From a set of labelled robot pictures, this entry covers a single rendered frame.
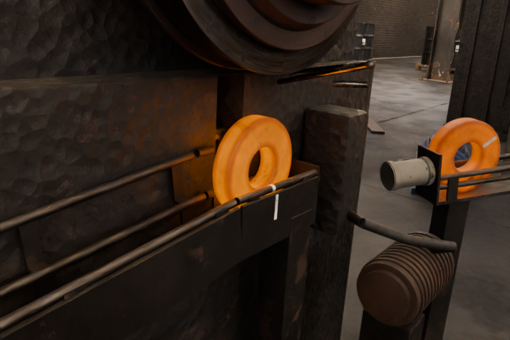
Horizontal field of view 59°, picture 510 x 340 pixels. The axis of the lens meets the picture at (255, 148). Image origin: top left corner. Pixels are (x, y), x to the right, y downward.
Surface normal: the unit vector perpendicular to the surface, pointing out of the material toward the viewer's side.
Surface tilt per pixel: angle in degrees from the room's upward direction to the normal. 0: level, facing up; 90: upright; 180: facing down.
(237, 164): 90
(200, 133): 90
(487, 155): 90
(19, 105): 90
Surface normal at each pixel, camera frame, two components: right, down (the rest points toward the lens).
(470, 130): 0.24, 0.28
